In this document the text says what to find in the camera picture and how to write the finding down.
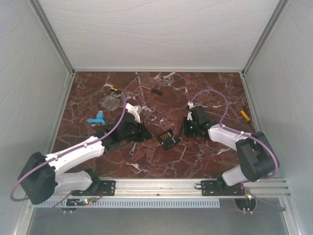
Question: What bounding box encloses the black fuse box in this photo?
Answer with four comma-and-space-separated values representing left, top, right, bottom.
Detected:
157, 129, 179, 151

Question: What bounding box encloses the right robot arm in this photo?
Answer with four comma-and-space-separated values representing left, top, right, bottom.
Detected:
180, 102, 279, 195

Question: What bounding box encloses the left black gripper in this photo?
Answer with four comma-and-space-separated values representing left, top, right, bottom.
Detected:
121, 119, 154, 143

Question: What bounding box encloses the black handle screwdriver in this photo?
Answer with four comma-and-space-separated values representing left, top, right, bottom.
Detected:
142, 86, 163, 94

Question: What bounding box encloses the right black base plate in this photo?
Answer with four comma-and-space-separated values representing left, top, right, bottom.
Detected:
194, 180, 246, 196

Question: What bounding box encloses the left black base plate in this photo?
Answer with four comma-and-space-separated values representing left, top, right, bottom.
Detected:
71, 180, 116, 196

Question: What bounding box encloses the silver combination wrench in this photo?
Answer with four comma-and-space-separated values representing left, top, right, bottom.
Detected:
130, 142, 137, 155

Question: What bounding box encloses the clear plastic fuse box lid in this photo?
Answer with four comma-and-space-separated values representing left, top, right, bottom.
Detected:
101, 95, 120, 111

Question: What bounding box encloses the thin black screwdriver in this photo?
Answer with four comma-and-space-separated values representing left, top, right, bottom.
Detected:
241, 97, 250, 117

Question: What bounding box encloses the yellow black small screwdriver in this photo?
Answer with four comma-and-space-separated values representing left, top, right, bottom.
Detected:
110, 87, 122, 94

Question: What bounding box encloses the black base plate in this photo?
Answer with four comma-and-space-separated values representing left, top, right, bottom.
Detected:
71, 180, 116, 196
194, 180, 246, 196

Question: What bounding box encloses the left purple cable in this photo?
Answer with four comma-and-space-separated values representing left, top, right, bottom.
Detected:
9, 93, 127, 220

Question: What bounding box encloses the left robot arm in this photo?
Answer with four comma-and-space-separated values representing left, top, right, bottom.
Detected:
18, 113, 153, 205

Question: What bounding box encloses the grey slotted cable duct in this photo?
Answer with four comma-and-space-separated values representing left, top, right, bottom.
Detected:
35, 198, 220, 209

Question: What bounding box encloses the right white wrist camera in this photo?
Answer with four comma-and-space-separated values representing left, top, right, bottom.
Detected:
187, 102, 194, 121

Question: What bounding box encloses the orange handle screwdriver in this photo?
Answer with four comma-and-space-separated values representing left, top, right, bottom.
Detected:
241, 110, 251, 122

